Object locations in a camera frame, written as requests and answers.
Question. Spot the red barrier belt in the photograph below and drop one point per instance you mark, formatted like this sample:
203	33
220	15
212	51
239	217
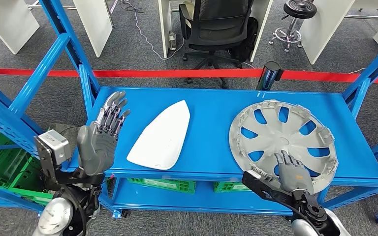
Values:
176	73

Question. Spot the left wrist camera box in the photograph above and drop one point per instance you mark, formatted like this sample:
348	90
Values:
57	146

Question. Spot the white power strip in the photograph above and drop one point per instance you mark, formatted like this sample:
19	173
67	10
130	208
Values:
172	40

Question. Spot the white triangular plastic panel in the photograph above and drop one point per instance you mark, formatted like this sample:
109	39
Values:
159	140

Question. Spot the black bag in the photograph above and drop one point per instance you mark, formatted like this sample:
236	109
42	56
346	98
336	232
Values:
246	39

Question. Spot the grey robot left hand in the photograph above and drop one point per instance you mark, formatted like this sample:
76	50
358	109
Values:
96	150

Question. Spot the chrome barrier post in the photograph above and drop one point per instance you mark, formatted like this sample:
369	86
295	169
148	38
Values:
269	76

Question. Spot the black mesh office chair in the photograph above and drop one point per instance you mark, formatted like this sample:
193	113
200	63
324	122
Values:
218	26

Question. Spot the black round stool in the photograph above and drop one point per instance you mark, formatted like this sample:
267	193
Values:
300	8

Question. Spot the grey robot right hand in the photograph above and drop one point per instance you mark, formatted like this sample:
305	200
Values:
295	179

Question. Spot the silver plastic wheel hubcap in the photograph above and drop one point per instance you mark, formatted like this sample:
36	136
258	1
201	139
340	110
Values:
283	140

